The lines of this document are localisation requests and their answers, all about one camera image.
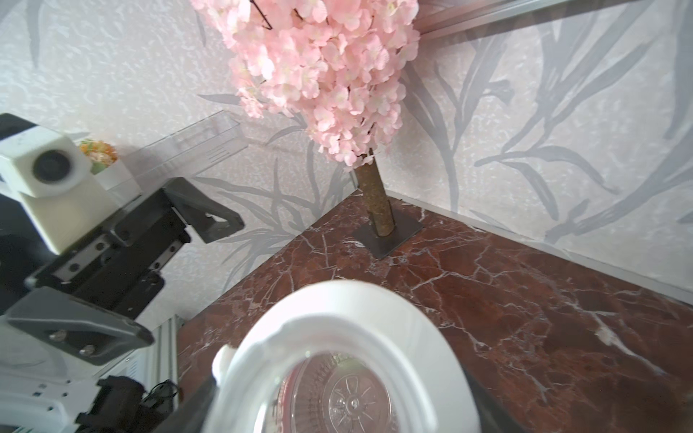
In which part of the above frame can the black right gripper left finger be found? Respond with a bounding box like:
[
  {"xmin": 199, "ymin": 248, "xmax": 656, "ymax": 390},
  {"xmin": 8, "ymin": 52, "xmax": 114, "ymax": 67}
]
[{"xmin": 153, "ymin": 376, "xmax": 217, "ymax": 433}]

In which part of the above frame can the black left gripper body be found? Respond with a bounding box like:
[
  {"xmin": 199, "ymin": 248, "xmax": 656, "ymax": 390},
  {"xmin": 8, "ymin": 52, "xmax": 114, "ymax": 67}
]
[{"xmin": 25, "ymin": 189, "xmax": 189, "ymax": 319}]

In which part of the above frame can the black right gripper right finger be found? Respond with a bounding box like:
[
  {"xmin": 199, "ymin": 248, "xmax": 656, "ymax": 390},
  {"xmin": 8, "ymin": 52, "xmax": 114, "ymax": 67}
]
[{"xmin": 465, "ymin": 373, "xmax": 526, "ymax": 433}]

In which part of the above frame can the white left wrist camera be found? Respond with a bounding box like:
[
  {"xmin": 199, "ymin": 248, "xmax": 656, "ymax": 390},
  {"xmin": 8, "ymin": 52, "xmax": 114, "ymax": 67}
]
[{"xmin": 1, "ymin": 124, "xmax": 119, "ymax": 254}]

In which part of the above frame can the pink blossom artificial tree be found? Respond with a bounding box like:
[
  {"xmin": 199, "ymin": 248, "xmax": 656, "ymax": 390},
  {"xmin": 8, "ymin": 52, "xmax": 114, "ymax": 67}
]
[{"xmin": 193, "ymin": 1, "xmax": 420, "ymax": 237}]

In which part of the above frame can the clear acrylic wall shelf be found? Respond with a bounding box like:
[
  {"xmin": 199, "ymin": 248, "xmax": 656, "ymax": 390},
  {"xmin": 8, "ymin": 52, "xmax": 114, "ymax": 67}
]
[{"xmin": 96, "ymin": 111, "xmax": 247, "ymax": 207}]

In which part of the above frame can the white labelled plastic bottle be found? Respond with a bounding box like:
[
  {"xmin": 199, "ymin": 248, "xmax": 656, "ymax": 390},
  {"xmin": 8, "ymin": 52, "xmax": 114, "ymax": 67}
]
[{"xmin": 203, "ymin": 280, "xmax": 482, "ymax": 432}]

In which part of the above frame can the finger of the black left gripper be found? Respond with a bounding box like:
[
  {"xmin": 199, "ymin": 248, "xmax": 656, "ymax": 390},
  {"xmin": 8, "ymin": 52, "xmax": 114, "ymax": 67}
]
[
  {"xmin": 162, "ymin": 177, "xmax": 245, "ymax": 244},
  {"xmin": 5, "ymin": 288, "xmax": 154, "ymax": 366}
]

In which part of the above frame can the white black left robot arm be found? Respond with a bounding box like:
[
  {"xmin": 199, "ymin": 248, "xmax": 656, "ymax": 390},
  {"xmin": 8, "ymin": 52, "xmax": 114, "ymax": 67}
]
[{"xmin": 1, "ymin": 177, "xmax": 245, "ymax": 432}]

